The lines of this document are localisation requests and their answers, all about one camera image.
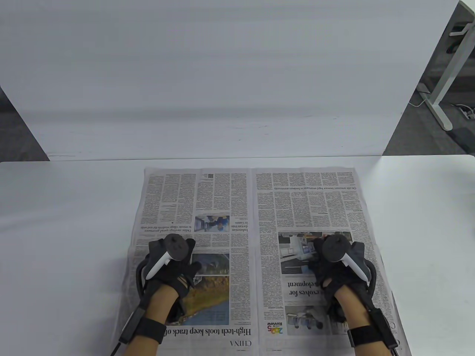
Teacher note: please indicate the black white left hand controller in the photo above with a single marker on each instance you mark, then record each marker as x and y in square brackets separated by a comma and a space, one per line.
[174, 248]

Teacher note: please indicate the white partition board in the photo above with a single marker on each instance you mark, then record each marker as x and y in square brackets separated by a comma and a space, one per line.
[222, 74]

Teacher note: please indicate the person's left hand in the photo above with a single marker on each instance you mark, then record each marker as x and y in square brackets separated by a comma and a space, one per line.
[174, 278]

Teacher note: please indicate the person's right forearm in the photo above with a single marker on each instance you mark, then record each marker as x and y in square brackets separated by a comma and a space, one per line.
[358, 322]

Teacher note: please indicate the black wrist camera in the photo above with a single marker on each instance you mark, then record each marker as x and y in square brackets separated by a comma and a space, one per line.
[336, 315]
[177, 313]

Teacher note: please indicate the person's left forearm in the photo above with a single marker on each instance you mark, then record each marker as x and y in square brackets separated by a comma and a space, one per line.
[152, 322]

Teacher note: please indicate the white table leg frame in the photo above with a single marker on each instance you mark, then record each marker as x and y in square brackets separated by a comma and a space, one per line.
[443, 83]

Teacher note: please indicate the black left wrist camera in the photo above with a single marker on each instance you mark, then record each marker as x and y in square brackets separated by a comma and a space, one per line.
[177, 313]

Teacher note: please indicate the person's right hand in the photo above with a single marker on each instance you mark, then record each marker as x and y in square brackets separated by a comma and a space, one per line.
[334, 276]

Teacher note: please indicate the black white right hand controller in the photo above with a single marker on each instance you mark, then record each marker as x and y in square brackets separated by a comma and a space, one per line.
[336, 248]

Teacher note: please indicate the white power strip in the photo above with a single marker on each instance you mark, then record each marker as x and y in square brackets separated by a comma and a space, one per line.
[470, 114]

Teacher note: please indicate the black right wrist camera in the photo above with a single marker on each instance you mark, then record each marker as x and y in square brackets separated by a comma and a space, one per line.
[336, 315]

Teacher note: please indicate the printed newspaper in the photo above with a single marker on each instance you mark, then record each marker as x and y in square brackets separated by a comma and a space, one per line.
[252, 222]

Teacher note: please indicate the black white hand controller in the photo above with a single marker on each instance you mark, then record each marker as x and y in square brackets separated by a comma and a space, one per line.
[174, 248]
[336, 248]

